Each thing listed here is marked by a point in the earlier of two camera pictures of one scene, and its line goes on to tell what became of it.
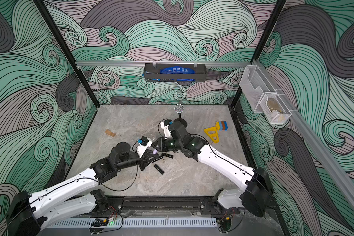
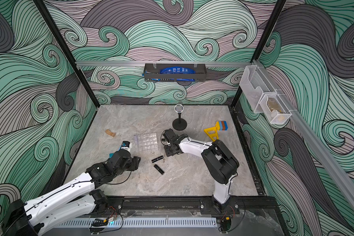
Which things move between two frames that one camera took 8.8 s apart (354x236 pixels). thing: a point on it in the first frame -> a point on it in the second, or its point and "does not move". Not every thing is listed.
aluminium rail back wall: (108, 64) does not move
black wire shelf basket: (152, 72) does not move
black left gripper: (145, 160) -> (135, 162)
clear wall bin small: (274, 108) does not move
